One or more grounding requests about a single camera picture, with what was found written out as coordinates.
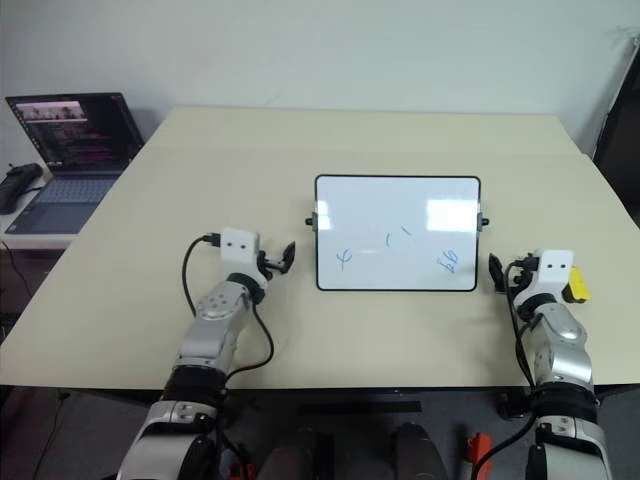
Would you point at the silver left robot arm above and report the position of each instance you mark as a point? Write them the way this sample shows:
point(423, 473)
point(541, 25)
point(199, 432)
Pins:
point(215, 310)

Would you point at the dark upright panel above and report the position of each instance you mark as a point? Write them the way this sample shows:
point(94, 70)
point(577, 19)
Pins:
point(622, 150)

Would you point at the open grey laptop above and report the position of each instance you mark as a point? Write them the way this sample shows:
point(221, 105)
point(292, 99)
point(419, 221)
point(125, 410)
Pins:
point(75, 150)

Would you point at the orange plastic clamp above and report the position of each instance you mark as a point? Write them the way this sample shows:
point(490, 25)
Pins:
point(477, 445)

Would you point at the dark rounded shape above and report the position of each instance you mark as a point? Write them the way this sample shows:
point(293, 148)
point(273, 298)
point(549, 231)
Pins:
point(419, 450)

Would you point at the black bar under table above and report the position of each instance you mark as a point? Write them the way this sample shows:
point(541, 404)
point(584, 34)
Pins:
point(360, 407)

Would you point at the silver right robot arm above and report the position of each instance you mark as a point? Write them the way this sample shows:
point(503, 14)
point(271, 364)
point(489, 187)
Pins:
point(565, 340)

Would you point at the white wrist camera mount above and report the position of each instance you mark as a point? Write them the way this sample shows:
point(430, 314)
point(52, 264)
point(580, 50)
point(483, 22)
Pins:
point(555, 265)
point(240, 245)

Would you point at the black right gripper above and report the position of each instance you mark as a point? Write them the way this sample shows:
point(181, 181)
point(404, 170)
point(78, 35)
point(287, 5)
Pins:
point(522, 272)

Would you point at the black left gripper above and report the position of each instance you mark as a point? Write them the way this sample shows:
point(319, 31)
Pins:
point(265, 264)

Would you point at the yellow whiteboard eraser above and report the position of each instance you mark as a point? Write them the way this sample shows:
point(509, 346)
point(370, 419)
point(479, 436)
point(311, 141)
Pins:
point(579, 285)

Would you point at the black handheld controller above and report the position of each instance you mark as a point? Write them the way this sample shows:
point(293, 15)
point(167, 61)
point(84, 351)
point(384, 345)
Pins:
point(17, 187)

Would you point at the black framed desktop whiteboard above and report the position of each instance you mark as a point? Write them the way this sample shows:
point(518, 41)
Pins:
point(397, 232)

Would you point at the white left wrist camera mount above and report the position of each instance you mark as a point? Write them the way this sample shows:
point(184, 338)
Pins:
point(240, 245)

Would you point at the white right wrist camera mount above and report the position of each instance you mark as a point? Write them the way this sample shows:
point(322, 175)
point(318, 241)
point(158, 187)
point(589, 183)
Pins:
point(555, 265)

